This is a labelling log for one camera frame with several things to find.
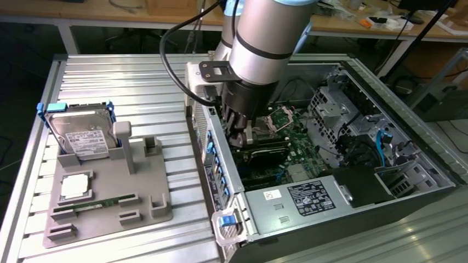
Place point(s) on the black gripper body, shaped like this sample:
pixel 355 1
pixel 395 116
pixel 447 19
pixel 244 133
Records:
pixel 248 96

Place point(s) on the black nvidia graphics card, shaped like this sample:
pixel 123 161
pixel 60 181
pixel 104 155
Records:
pixel 268 157

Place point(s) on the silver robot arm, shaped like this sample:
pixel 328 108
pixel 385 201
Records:
pixel 263 41

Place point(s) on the metal socket cover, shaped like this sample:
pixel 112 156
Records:
pixel 281 118

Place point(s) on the green motherboard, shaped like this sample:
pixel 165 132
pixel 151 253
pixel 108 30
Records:
pixel 303 148

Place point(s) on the silver disk bay cage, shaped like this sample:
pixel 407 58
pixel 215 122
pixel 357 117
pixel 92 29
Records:
pixel 328 115

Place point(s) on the grey power supply unit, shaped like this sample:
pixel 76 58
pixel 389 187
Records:
pixel 271 208

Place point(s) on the blue case latch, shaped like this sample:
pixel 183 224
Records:
pixel 227 221

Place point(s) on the black chair base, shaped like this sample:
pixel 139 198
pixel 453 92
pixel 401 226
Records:
pixel 145 35

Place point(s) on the silver hard disk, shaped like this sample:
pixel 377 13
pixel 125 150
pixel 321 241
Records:
pixel 85 137

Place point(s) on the open black pc case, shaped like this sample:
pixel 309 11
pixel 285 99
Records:
pixel 328 233

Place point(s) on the green ram stick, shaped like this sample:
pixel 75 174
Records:
pixel 105 203

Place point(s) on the blue disk caddy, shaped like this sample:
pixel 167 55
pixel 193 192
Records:
pixel 56 107

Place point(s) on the silver cpu chip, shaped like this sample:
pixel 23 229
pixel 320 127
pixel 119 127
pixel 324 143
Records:
pixel 75 187

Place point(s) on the grey printed parts rack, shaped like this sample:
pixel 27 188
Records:
pixel 105 230

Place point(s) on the black tripod pole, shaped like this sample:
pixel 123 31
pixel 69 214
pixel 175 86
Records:
pixel 416 37

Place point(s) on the black equipment box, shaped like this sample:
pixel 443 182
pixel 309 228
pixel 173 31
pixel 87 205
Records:
pixel 449 104

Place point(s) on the black monitor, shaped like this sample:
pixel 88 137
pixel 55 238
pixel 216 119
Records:
pixel 413 4

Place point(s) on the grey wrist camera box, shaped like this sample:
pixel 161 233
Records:
pixel 199 82

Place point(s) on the wooden desk white frame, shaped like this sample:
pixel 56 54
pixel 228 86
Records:
pixel 91 11

